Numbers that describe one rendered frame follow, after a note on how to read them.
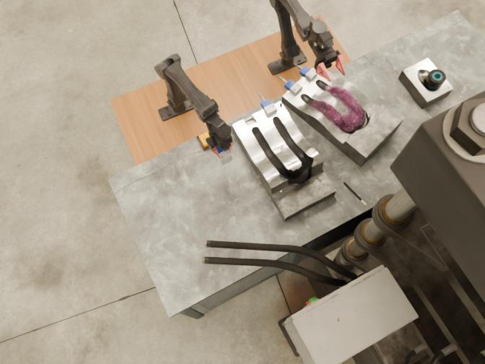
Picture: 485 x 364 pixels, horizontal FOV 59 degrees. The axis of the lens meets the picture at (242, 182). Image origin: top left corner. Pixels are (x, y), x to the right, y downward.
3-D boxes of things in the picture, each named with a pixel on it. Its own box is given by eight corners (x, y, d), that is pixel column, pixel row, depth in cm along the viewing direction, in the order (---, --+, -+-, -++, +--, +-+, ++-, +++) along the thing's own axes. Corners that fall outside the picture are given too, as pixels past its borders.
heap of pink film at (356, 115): (304, 105, 205) (307, 97, 198) (330, 82, 209) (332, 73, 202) (347, 140, 198) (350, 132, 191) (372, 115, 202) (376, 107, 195)
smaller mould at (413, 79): (398, 78, 215) (402, 70, 208) (423, 66, 217) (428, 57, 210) (421, 109, 208) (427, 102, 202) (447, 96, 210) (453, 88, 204)
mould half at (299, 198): (232, 133, 208) (231, 119, 196) (279, 110, 212) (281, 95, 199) (283, 222, 192) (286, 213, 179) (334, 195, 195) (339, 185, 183)
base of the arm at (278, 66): (309, 51, 213) (302, 40, 216) (273, 66, 211) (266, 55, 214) (307, 61, 221) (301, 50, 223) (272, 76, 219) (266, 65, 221)
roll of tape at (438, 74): (438, 71, 207) (441, 66, 204) (446, 84, 205) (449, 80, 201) (423, 76, 207) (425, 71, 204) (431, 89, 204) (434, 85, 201)
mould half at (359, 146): (281, 102, 213) (282, 89, 203) (317, 69, 219) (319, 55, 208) (360, 167, 199) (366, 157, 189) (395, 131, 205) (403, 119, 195)
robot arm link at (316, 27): (333, 28, 167) (319, 5, 170) (314, 36, 166) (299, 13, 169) (328, 46, 178) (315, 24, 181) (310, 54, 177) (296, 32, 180)
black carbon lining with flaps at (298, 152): (249, 131, 200) (248, 121, 192) (279, 116, 203) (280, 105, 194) (286, 193, 189) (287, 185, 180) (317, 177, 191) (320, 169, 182)
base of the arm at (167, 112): (198, 97, 207) (192, 86, 209) (159, 113, 205) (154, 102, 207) (200, 106, 214) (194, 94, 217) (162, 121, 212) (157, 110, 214)
